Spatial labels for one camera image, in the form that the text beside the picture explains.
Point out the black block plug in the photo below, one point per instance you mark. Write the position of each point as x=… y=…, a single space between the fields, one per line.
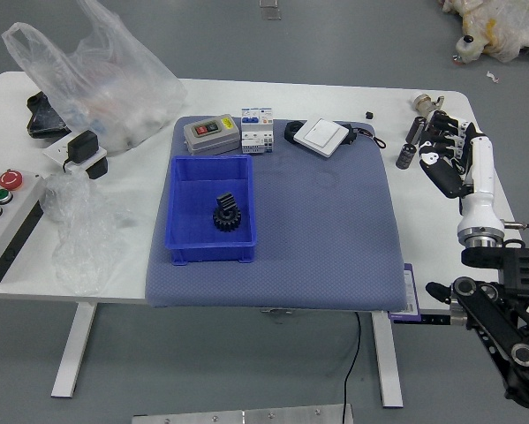
x=98 y=168

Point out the metal floor fixture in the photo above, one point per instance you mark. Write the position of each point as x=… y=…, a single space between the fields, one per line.
x=269 y=9

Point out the grey metal base plate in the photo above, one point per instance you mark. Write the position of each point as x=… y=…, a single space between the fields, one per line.
x=246 y=415

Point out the white table leg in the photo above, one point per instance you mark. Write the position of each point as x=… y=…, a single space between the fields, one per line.
x=387 y=362
x=72 y=353

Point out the grey multi-button control box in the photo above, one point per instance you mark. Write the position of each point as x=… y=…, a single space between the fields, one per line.
x=8 y=221

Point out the white circuit breaker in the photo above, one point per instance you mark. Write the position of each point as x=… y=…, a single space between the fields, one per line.
x=257 y=132

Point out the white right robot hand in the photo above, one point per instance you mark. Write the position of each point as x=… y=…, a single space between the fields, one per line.
x=480 y=176

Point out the white power strip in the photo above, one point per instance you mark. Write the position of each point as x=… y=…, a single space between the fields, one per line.
x=56 y=152

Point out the purple card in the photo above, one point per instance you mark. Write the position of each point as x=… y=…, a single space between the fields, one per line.
x=410 y=291

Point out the black cylinder capacitor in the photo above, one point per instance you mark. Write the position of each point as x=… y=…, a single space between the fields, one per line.
x=415 y=129
x=405 y=156

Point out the white paper scrap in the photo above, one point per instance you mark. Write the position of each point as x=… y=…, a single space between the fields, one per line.
x=493 y=76

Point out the grey two-button switch box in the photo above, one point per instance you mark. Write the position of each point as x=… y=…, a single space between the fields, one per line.
x=211 y=132

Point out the big black gear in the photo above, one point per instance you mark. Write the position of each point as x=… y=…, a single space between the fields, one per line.
x=225 y=219

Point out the large clear plastic bag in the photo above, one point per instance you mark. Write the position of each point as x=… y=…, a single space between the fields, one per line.
x=105 y=88

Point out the crumpled clear plastic wrap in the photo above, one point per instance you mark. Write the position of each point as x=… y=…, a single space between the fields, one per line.
x=83 y=238

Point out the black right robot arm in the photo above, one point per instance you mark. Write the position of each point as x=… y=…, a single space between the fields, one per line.
x=489 y=305

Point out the plush toy in plastic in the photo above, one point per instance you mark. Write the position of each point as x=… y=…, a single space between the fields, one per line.
x=498 y=26

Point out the small black gear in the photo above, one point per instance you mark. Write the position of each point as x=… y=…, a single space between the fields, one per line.
x=226 y=200

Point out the white wall switch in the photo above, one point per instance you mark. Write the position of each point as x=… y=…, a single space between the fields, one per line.
x=320 y=136

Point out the blue plastic box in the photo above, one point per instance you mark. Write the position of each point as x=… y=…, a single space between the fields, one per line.
x=193 y=212

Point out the blue-grey padded mat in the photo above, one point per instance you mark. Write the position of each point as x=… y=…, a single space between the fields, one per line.
x=312 y=243

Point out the silver metal fitting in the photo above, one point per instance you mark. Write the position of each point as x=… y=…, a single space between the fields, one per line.
x=425 y=103

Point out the black power adapter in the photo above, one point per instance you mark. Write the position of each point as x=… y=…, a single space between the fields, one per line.
x=82 y=146

